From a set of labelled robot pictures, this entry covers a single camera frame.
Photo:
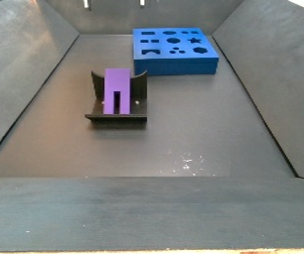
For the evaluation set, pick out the blue shape board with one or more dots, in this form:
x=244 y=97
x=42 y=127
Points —
x=172 y=51

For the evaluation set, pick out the black curved regrasp stand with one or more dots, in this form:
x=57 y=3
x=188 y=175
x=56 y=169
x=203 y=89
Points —
x=137 y=100

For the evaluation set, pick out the purple double-square block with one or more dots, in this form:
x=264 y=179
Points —
x=116 y=85

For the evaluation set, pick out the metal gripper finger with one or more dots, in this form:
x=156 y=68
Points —
x=141 y=3
x=85 y=3

